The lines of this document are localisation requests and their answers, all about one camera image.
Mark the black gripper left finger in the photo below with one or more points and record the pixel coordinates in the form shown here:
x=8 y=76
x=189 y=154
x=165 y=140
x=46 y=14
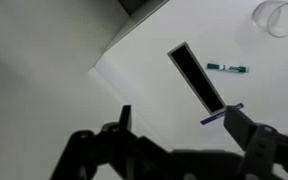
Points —
x=117 y=153

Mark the green whiteboard marker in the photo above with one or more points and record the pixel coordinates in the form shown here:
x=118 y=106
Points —
x=232 y=68

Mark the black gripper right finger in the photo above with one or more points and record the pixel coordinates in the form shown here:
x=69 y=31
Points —
x=264 y=150

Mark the clear glass cup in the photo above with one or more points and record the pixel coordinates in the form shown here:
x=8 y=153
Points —
x=260 y=16

